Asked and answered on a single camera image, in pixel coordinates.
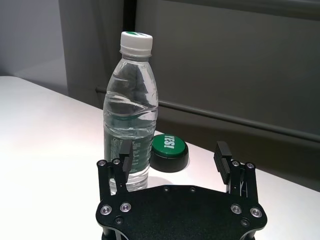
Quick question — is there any clear plastic water bottle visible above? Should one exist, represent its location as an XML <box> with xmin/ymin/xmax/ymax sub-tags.
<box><xmin>103</xmin><ymin>31</ymin><xmax>160</xmax><ymax>197</ymax></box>

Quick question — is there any thin grey wall rail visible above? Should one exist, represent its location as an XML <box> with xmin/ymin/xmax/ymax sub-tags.
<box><xmin>95</xmin><ymin>86</ymin><xmax>320</xmax><ymax>143</ymax></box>

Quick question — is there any dark vertical wall post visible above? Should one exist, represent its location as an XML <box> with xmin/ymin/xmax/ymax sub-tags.
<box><xmin>123</xmin><ymin>0</ymin><xmax>138</xmax><ymax>35</ymax></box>

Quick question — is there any black green push button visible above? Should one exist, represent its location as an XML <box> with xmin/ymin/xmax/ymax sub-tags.
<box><xmin>150</xmin><ymin>134</ymin><xmax>190</xmax><ymax>173</ymax></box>

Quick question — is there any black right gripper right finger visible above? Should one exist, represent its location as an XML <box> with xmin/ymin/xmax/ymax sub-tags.
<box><xmin>213</xmin><ymin>141</ymin><xmax>259</xmax><ymax>205</ymax></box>

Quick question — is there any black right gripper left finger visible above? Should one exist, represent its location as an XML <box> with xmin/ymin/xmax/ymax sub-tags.
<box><xmin>96</xmin><ymin>139</ymin><xmax>133</xmax><ymax>202</ymax></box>

